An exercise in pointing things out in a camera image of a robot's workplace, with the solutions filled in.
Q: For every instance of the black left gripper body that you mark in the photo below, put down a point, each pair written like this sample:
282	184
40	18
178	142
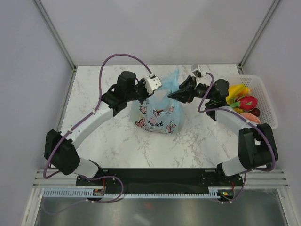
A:
139	92

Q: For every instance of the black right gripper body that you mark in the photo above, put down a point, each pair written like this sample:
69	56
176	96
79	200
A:
201	90

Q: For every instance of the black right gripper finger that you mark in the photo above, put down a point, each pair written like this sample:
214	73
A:
183	96
189	84

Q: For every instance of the yellow fake banana bunch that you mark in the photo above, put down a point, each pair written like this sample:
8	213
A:
234	92

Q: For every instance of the light blue plastic bag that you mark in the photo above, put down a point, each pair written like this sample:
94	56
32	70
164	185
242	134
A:
171	120

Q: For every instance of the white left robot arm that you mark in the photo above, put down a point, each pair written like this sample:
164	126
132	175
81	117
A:
61	146

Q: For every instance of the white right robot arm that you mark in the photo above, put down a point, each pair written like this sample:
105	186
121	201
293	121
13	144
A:
256	145

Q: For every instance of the red fake dragon fruit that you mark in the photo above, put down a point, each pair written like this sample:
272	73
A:
245	102

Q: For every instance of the orange fake peach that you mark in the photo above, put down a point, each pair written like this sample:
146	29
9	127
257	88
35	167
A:
247	91

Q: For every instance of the fake watermelon slice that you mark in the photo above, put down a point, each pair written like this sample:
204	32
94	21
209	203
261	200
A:
251	117

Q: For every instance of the dark purple fake plum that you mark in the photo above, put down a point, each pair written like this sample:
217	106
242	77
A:
255	112

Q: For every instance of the white plastic fruit basket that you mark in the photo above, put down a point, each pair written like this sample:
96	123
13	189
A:
258	91

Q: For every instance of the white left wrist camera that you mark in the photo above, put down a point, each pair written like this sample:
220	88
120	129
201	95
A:
152	84

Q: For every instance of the right aluminium corner post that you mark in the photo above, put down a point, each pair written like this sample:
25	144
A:
260	30

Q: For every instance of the aluminium corner post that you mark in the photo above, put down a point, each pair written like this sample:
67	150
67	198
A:
260	30
49	24

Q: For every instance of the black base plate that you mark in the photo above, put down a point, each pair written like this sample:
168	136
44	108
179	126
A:
160	180

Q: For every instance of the aluminium frame rail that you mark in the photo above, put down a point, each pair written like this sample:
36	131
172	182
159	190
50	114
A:
255	179

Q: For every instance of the white slotted cable duct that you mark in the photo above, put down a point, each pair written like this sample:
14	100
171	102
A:
92	193

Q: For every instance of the left aluminium corner post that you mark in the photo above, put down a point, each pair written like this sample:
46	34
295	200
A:
49	24

